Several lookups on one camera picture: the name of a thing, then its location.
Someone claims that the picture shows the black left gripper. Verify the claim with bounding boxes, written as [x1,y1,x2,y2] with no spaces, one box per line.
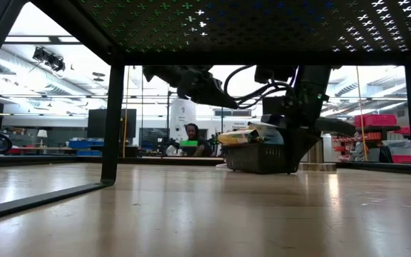
[142,65,239,110]

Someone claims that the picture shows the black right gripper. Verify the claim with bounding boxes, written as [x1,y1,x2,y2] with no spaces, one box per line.
[260,65,357,138]

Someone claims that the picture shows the pale green landscape box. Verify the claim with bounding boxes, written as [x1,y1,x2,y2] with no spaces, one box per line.
[247,121,285,146]

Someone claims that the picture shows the black perforated metal stand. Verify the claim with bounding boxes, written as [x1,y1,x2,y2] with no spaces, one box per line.
[0,0,411,224]

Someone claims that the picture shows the yellow crayon box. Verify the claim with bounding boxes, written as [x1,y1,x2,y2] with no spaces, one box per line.
[217,128,262,146]

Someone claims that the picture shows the black desk tray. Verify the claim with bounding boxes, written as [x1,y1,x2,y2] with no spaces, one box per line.
[222,125,321,175]

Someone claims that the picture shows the white pillar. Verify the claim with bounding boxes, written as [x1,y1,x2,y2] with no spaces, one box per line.
[169,99,198,141]

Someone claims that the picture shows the person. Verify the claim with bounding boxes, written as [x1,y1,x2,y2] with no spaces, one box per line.
[182,123,213,158]

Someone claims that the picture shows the dark storage shelf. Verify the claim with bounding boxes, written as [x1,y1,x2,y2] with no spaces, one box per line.
[330,124,411,165]

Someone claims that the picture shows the red storage bin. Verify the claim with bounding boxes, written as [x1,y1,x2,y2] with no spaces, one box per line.
[354,114,398,129]

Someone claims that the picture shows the dark background screen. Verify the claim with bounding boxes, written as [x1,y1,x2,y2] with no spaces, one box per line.
[139,127,170,151]

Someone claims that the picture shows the black background monitor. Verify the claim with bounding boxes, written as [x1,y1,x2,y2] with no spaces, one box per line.
[87,109,138,139]

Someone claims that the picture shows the blue background bins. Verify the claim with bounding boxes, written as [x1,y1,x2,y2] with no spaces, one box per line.
[68,139,105,157]

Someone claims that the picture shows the black ceiling light cluster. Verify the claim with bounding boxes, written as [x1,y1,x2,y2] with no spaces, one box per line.
[32,46,66,72]

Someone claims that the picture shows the white background table lamp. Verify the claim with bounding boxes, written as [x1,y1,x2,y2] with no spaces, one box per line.
[36,128,49,148]

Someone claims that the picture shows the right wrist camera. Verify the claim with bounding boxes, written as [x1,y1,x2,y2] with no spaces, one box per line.
[261,96,289,116]

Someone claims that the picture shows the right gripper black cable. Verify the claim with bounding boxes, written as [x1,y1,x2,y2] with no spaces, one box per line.
[223,65,298,110]

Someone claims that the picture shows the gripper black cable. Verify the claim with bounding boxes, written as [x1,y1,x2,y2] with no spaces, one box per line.
[166,89,185,104]
[223,65,298,110]

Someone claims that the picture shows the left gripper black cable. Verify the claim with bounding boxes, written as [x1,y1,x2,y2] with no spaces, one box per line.
[166,89,185,104]

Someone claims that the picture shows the black background frame rig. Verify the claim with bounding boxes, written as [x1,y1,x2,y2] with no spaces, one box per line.
[166,89,225,143]

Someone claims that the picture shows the black aluminium table frame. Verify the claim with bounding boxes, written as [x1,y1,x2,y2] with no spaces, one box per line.
[0,155,411,176]

